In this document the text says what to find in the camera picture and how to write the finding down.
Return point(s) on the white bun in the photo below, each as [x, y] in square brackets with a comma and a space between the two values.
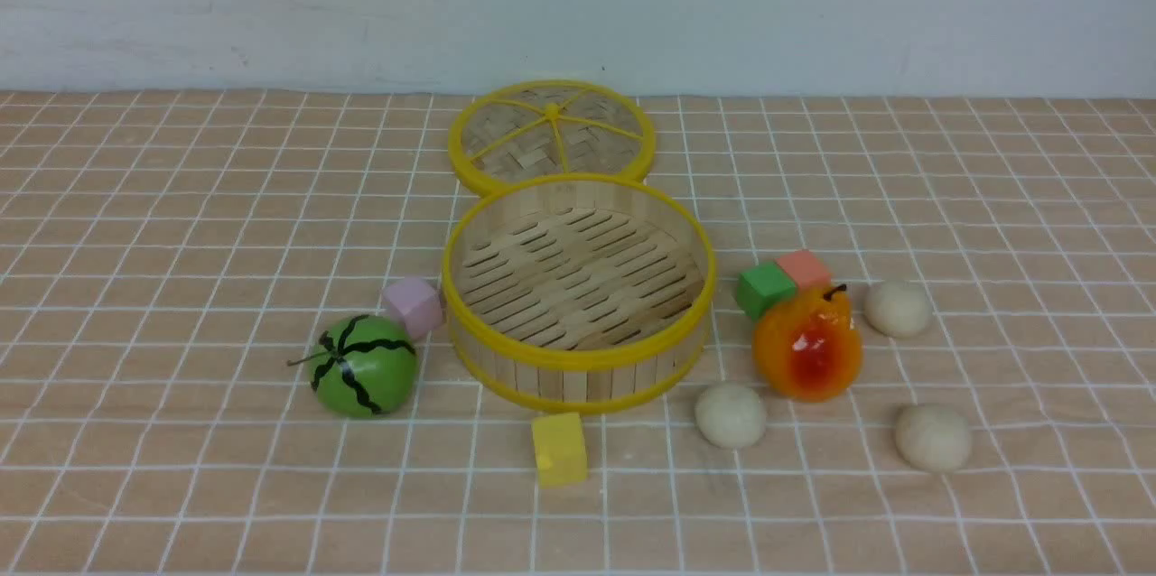
[731, 416]
[933, 437]
[898, 310]

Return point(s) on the yellow bamboo steamer tray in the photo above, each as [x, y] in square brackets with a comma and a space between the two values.
[579, 293]

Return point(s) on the yellow bamboo steamer lid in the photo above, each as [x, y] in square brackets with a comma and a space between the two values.
[549, 126]

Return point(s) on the pink cube block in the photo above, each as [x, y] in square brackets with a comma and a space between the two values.
[415, 303]

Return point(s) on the green cube block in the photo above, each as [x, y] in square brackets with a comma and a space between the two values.
[762, 287]

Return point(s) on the yellow cube block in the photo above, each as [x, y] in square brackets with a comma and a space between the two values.
[559, 449]

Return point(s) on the salmon cube block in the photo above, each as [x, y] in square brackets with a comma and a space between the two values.
[804, 268]

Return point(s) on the green toy watermelon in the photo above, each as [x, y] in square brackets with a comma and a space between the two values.
[364, 366]

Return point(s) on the orange toy pear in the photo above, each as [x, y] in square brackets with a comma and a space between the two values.
[807, 347]

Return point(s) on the checkered orange tablecloth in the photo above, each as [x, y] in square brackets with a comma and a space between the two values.
[164, 254]

